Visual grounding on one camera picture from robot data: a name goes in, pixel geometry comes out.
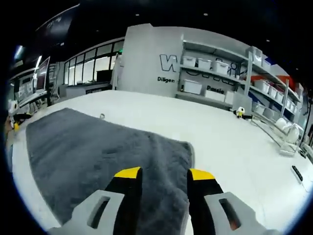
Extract black framed window wall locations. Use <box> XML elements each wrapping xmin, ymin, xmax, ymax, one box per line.
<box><xmin>64</xmin><ymin>40</ymin><xmax>125</xmax><ymax>87</ymax></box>

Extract rows of white storage bins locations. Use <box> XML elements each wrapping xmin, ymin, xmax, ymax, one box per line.
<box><xmin>182</xmin><ymin>47</ymin><xmax>298</xmax><ymax>116</ymax></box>

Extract wire dish rack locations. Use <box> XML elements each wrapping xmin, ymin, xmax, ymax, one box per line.
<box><xmin>251</xmin><ymin>115</ymin><xmax>305</xmax><ymax>157</ymax></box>

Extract black remote control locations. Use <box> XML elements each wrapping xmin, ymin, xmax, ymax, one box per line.
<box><xmin>290</xmin><ymin>165</ymin><xmax>304</xmax><ymax>182</ymax></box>

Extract grey towel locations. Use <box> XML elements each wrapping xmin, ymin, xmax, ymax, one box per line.
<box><xmin>25</xmin><ymin>107</ymin><xmax>195</xmax><ymax>225</ymax></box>

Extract grey metal shelving unit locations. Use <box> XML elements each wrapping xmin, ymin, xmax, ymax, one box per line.
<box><xmin>176</xmin><ymin>40</ymin><xmax>305</xmax><ymax>123</ymax></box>

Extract computer monitor with purple screen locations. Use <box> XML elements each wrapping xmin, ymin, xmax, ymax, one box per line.
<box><xmin>35</xmin><ymin>56</ymin><xmax>51</xmax><ymax>94</ymax></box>

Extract hanging dark display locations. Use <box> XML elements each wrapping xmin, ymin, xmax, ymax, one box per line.
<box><xmin>36</xmin><ymin>4</ymin><xmax>74</xmax><ymax>45</ymax></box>

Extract person's left hand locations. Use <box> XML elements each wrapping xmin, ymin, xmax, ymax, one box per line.
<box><xmin>4</xmin><ymin>117</ymin><xmax>14</xmax><ymax>135</ymax></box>

